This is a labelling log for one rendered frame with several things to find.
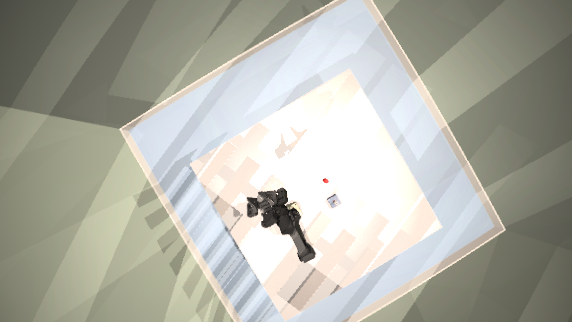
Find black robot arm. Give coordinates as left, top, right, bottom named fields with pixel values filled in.
left=261, top=204, right=317, bottom=263

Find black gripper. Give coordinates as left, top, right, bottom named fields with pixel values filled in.
left=246, top=187, right=288, bottom=218

